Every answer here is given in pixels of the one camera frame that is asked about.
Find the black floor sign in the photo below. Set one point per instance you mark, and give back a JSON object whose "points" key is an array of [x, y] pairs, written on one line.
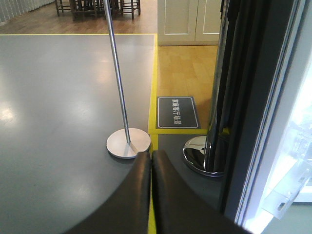
{"points": [[176, 113]]}

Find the clear lower door bin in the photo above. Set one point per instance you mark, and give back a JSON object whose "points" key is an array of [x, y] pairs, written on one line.
{"points": [[291, 180]]}

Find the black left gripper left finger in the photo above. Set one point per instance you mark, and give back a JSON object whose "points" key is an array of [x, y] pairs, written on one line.
{"points": [[126, 211]]}

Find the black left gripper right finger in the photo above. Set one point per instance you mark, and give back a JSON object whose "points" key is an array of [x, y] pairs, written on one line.
{"points": [[178, 209]]}

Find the open fridge door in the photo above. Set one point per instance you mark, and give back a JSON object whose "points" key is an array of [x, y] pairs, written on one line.
{"points": [[271, 75]]}

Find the chrome stanchion post with base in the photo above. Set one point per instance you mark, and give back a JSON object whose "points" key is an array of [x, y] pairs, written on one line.
{"points": [[200, 153]]}

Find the wooden chairs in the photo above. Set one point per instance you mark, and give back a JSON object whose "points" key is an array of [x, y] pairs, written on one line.
{"points": [[93, 8]]}

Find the silver stanchion post with base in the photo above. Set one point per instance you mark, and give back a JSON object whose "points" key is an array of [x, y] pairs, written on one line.
{"points": [[125, 143]]}

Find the white cabinet doors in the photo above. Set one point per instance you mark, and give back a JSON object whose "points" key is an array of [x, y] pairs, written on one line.
{"points": [[188, 22]]}

